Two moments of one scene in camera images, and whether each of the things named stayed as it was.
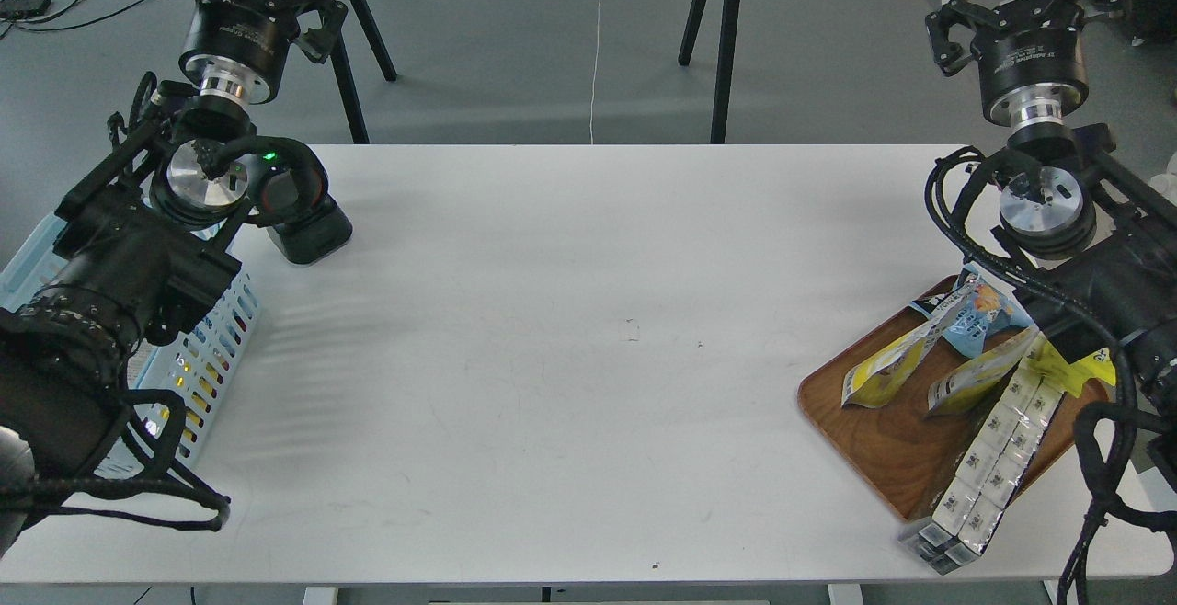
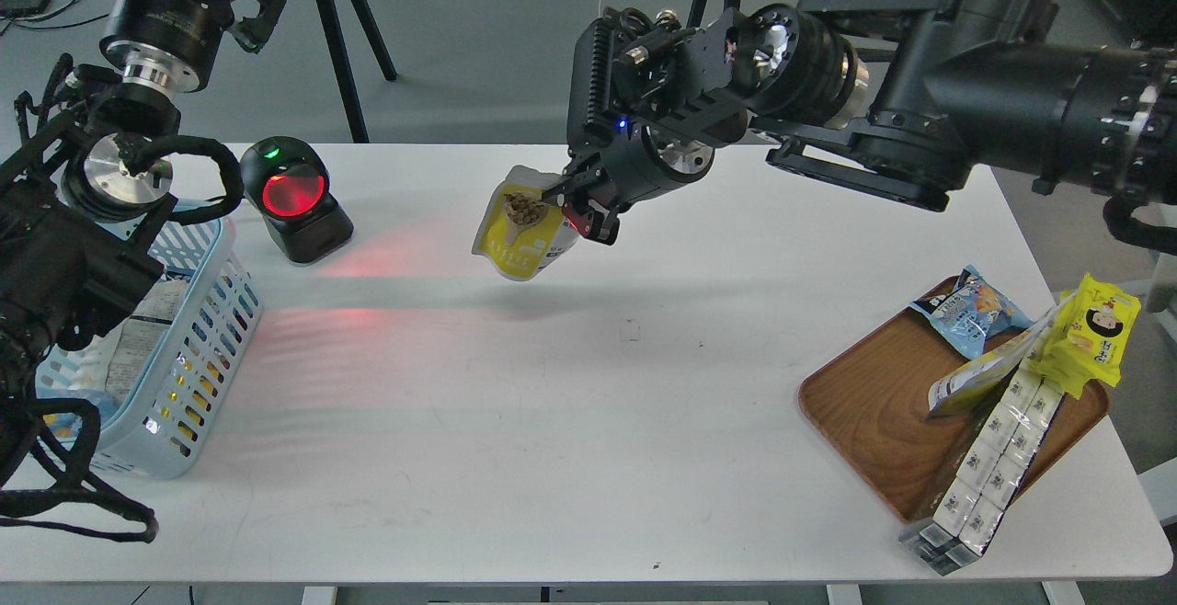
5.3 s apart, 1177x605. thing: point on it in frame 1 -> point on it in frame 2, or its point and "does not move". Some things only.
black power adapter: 18,7 does not move
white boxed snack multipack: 971,510 does not move
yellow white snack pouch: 873,381 -> 521,235
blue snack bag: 988,310 does not move
